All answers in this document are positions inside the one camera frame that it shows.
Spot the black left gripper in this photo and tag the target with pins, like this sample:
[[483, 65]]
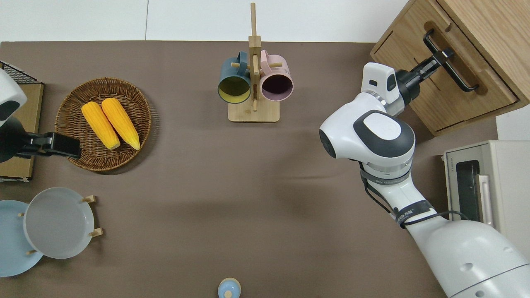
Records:
[[62, 145]]

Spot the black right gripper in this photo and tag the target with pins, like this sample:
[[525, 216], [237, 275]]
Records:
[[409, 85]]

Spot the wooden drawer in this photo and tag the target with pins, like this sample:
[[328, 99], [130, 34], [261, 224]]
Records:
[[422, 25]]

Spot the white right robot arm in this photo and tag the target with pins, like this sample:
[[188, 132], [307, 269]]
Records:
[[372, 136]]

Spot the yellow corn cob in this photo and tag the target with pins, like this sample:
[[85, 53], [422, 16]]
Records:
[[100, 125], [121, 123]]

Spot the round wicker basket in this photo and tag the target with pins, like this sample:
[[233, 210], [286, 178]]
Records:
[[103, 159]]

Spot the wooden cabinet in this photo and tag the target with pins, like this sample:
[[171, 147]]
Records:
[[497, 33]]

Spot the grey plate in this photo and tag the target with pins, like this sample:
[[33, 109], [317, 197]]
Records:
[[58, 223]]

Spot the wooden plate rack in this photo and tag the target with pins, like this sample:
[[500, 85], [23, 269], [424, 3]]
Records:
[[96, 232]]

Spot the light blue plate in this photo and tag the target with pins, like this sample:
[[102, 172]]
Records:
[[12, 248]]

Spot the white toaster oven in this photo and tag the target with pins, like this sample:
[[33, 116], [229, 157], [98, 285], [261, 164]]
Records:
[[509, 186]]

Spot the brown table mat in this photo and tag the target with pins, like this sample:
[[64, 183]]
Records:
[[207, 186]]

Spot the pink mug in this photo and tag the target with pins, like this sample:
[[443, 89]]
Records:
[[276, 72]]

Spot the teal mug yellow inside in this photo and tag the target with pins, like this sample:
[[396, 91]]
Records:
[[232, 72]]

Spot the wooden mug stand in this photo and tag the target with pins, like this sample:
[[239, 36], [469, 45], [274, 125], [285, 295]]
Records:
[[253, 111]]

